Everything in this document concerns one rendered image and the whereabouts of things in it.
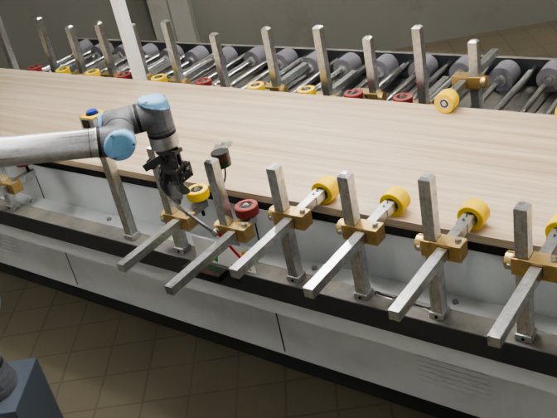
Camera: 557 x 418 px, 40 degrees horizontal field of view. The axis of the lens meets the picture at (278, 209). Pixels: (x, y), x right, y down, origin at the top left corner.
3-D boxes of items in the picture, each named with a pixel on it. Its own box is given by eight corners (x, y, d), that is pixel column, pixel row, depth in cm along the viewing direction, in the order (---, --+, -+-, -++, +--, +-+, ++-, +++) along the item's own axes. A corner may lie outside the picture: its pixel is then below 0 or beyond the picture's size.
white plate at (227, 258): (255, 274, 255) (249, 250, 250) (197, 259, 270) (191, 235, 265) (256, 273, 255) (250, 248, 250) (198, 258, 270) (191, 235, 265)
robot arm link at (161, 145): (142, 138, 236) (162, 124, 243) (146, 152, 239) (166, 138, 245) (162, 141, 231) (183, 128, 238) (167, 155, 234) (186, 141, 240)
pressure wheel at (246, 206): (254, 240, 255) (247, 211, 249) (235, 236, 259) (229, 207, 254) (268, 228, 260) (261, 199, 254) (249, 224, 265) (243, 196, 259)
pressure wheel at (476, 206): (472, 203, 213) (451, 211, 219) (488, 226, 214) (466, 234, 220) (481, 192, 217) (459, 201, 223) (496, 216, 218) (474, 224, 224)
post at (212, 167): (242, 284, 264) (210, 161, 240) (234, 282, 266) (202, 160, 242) (248, 278, 266) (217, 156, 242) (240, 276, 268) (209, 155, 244)
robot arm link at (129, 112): (94, 122, 223) (136, 111, 225) (94, 109, 233) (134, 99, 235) (104, 150, 228) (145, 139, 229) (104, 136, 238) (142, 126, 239)
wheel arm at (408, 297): (401, 323, 185) (399, 311, 183) (388, 319, 187) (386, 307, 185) (480, 217, 218) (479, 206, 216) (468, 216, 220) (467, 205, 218)
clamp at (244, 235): (246, 244, 250) (243, 230, 247) (215, 236, 257) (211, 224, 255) (256, 235, 253) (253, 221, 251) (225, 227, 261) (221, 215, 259)
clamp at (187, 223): (188, 232, 264) (185, 220, 261) (160, 226, 271) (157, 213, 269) (200, 223, 268) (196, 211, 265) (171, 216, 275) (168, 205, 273)
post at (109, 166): (133, 241, 288) (98, 134, 266) (124, 239, 291) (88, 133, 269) (141, 235, 291) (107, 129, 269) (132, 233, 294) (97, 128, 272)
